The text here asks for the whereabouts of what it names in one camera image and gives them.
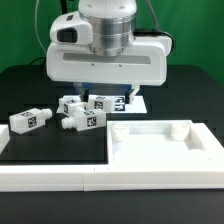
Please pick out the white square tabletop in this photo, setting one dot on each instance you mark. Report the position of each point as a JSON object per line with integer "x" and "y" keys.
{"x": 161, "y": 143}

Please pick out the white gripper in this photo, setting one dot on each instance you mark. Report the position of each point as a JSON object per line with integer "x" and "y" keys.
{"x": 96, "y": 50}

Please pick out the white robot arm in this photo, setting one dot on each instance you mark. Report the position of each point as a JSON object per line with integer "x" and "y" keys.
{"x": 113, "y": 9}

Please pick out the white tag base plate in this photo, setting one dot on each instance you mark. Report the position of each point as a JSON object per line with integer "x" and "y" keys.
{"x": 137, "y": 106}

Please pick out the white obstacle fence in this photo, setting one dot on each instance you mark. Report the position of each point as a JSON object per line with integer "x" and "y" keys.
{"x": 108, "y": 177}

